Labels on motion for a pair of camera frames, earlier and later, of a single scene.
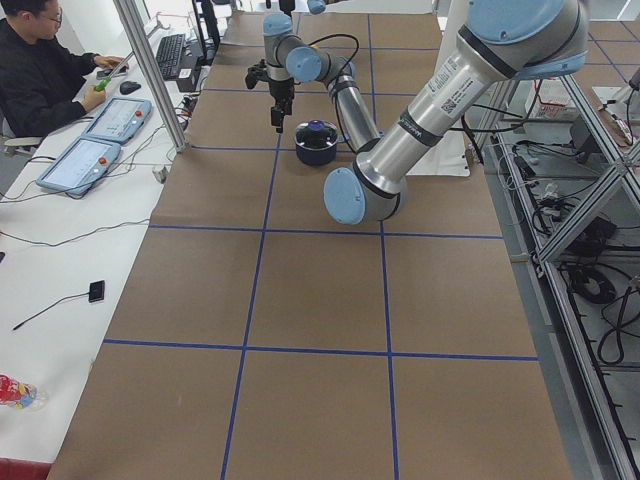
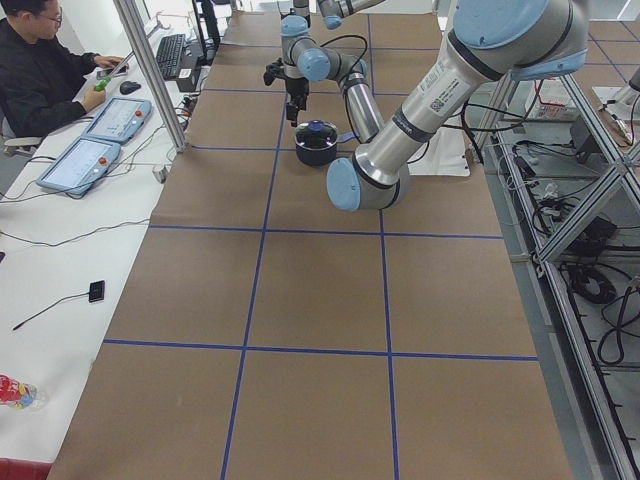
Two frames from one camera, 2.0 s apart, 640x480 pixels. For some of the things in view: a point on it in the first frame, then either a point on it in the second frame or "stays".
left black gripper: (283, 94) to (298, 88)
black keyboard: (170, 55) stays
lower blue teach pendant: (84, 164) stays
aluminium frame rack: (567, 185) stays
